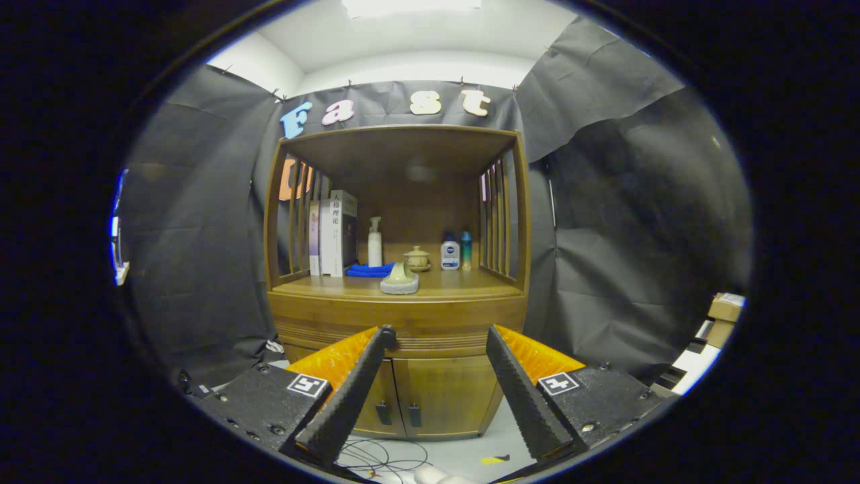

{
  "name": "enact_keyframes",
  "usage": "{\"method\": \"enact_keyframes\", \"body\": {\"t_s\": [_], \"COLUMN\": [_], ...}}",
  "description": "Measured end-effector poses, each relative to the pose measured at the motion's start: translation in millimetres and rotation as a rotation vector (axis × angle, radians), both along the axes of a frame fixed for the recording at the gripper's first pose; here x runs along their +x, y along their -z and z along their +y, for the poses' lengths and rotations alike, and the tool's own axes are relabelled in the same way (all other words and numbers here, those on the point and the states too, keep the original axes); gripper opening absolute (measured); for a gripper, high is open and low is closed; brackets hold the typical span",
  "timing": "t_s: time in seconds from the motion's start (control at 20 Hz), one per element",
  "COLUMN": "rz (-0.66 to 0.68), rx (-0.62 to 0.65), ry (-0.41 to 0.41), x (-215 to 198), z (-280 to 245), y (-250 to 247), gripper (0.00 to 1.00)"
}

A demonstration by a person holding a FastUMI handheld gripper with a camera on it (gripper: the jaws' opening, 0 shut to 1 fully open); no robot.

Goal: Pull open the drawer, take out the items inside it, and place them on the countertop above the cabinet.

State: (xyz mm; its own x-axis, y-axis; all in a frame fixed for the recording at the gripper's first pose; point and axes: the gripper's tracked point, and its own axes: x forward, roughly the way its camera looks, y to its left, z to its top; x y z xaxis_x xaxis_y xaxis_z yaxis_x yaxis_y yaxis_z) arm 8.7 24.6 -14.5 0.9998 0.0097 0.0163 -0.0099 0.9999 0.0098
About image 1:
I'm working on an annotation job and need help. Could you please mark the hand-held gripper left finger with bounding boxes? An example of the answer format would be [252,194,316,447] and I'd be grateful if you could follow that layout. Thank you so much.
[191,325,397,466]

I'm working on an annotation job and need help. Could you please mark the wooden cabinet door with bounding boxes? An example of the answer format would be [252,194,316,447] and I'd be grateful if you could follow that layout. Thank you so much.
[286,343,407,439]
[392,354,506,439]

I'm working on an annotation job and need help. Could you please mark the wooden countertop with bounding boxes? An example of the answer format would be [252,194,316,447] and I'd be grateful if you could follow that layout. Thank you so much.
[270,266,525,301]

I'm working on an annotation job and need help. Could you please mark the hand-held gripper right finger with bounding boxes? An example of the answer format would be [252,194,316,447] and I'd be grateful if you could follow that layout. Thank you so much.
[486,325,673,465]

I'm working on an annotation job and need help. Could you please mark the thick white book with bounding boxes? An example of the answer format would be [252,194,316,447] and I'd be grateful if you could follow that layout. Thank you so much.
[320,190,358,278]

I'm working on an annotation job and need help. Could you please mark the white pump bottle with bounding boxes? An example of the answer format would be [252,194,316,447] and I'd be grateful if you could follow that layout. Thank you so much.
[367,216,384,268]

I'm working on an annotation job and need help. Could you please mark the black floor cables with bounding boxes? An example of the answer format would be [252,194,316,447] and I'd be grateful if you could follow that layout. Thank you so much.
[336,438,434,481]

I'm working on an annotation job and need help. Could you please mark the cardboard box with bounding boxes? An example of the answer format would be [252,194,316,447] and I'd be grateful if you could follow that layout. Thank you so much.
[707,292,746,322]
[702,319,736,349]

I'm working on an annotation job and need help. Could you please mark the wooden cabinet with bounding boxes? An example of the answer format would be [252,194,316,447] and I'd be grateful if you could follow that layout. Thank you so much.
[264,124,531,441]

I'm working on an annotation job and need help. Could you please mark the thin purple book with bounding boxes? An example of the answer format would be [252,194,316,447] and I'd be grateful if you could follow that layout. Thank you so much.
[308,200,322,276]

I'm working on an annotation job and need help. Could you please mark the ceiling light panel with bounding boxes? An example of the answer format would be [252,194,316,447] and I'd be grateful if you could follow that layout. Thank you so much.
[341,0,482,19]

